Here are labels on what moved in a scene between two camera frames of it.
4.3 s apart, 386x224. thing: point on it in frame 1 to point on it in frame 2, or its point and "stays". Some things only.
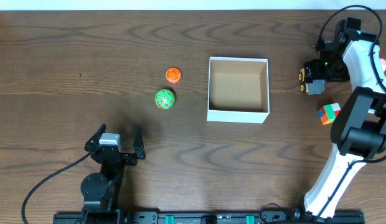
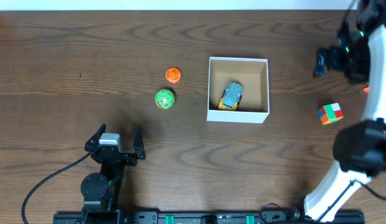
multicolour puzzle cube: [327, 113] stays
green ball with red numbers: [164, 99] stays
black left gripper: [115, 157] stays
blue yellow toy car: [309, 85] to [231, 96]
